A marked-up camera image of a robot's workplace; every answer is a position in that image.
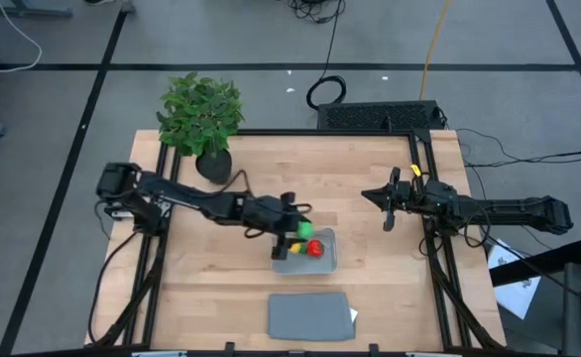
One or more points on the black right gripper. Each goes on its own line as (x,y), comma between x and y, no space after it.
(402,198)

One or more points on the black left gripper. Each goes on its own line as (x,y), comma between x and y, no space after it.
(278,218)

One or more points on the yellow toy vegetable green stem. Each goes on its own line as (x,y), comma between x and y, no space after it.
(296,248)

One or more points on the red toy tomato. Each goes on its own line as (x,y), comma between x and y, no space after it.
(314,248)

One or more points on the yellow tag on right arm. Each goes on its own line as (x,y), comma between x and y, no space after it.
(415,170)

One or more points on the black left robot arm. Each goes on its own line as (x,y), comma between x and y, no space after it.
(196,198)

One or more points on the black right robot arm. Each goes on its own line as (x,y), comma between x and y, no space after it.
(518,208)

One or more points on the grey plastic tupperware container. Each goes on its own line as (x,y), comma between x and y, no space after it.
(305,267)

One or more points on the grey tupperware lid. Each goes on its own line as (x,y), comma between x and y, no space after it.
(310,316)

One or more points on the black perforated computer case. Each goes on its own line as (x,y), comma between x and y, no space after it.
(375,115)

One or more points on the white label tag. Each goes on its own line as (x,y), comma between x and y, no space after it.
(354,315)

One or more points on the black plant pot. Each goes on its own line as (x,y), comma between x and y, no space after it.
(216,168)

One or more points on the black table clamp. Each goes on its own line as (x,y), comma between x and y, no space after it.
(374,347)
(229,346)

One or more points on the green leafy plant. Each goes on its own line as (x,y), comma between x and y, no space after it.
(198,114)

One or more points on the white printed paper sheet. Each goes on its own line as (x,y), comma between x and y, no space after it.
(516,292)

